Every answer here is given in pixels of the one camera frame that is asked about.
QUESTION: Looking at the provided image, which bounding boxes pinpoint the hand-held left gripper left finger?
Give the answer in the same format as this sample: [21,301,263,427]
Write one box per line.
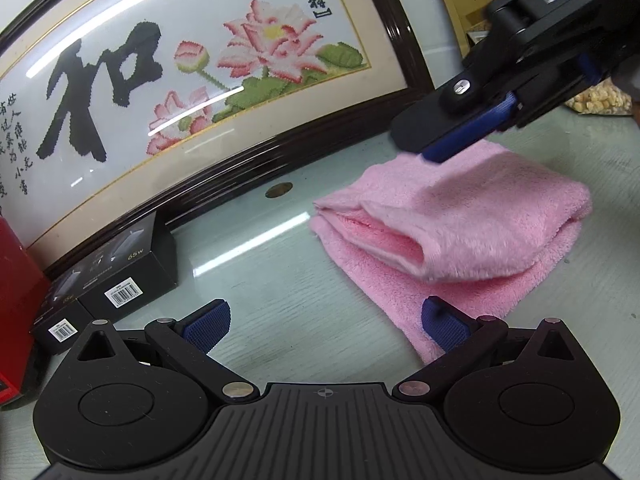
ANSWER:
[75,300,258,404]

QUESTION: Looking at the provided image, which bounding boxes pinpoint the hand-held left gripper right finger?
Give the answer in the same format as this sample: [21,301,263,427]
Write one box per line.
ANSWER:
[392,297,576,404]

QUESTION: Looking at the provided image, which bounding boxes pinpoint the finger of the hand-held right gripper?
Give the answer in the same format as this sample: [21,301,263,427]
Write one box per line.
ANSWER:
[390,74,523,164]
[514,30,640,129]

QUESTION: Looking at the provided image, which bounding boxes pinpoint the pink towel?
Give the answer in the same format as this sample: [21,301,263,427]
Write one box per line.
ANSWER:
[309,140,594,367]

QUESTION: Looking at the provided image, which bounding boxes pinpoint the bag of yellow kernels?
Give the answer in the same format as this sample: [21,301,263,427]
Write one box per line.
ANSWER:
[564,77,636,117]

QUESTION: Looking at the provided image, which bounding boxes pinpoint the black charger box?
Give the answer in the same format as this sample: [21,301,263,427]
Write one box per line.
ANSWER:
[77,210,179,322]
[30,270,95,357]

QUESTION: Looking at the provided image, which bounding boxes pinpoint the red blender base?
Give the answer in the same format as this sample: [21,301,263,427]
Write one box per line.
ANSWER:
[0,217,52,407]

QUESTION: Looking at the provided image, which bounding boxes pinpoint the framed cross-stitch lotus picture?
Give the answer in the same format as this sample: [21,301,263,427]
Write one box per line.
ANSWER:
[0,0,437,282]

